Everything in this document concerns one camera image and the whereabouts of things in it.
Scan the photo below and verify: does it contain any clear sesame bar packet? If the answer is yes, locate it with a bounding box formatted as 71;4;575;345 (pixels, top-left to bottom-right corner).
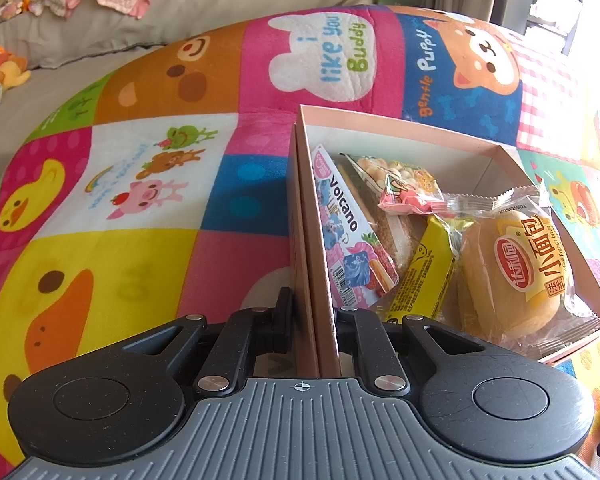
350;175;431;272

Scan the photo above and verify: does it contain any orange yellow plush toy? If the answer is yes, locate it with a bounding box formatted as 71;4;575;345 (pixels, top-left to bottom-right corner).
0;46;32;91

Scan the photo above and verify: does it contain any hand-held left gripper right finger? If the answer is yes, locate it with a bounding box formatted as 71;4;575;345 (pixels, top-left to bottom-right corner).
332;306;486;392

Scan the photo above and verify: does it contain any pink clear snack packet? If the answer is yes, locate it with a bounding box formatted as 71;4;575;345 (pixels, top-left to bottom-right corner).
341;154;448;217

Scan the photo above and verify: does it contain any yellow stick snack packet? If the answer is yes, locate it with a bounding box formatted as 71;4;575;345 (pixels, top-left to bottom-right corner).
384;215;459;325

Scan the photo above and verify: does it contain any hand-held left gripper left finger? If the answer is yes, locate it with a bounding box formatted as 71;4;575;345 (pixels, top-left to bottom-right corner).
116;287;298;394

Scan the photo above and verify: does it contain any colourful cartoon play mat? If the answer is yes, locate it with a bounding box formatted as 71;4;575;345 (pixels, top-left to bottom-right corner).
0;4;600;467

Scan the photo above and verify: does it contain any pink biscuit stick packet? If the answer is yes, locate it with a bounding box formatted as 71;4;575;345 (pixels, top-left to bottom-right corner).
310;145;400;311

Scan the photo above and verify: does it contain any bread bun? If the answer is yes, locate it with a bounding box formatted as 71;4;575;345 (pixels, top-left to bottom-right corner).
442;185;600;361
442;260;541;347

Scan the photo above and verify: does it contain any pink cardboard box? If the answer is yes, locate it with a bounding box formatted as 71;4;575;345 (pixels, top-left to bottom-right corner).
286;105;600;379

